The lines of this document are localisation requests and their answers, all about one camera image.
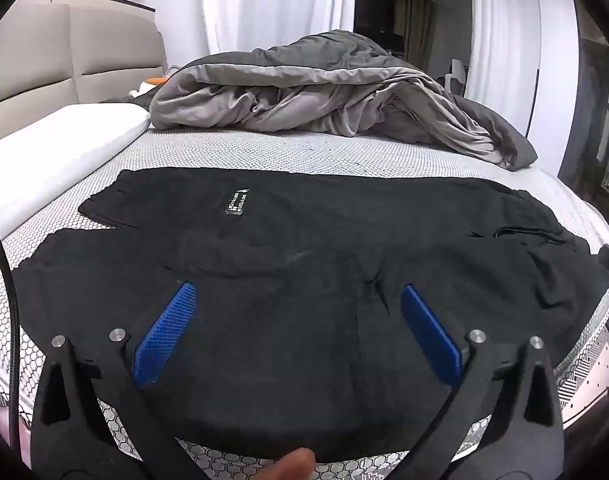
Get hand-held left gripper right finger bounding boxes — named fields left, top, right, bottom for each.
left=401, top=284, right=565, bottom=480

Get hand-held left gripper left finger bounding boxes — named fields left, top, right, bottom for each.
left=29, top=282, right=198, bottom=480

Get black pants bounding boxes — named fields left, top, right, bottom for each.
left=14, top=167, right=609, bottom=463

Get person's left hand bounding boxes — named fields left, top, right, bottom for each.
left=272, top=447, right=316, bottom=480

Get dark cabinet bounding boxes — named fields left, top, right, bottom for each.
left=559, top=10, right=609, bottom=226

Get white pillow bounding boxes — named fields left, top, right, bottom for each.
left=0, top=102, right=151, bottom=256

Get bed with honeycomb mattress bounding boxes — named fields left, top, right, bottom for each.
left=0, top=125, right=609, bottom=480

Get white chair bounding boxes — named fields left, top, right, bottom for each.
left=444, top=59, right=467, bottom=96

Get orange and white toy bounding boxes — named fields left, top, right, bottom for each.
left=129, top=77, right=170, bottom=98

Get white curtain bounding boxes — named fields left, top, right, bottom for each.
left=199, top=0, right=357, bottom=71
left=464, top=0, right=540, bottom=131

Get grey duvet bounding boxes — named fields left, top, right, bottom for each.
left=149, top=30, right=537, bottom=171

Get beige padded headboard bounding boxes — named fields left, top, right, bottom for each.
left=0, top=0, right=168, bottom=121

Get black cable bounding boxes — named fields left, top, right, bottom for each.
left=0, top=210, right=22, bottom=456

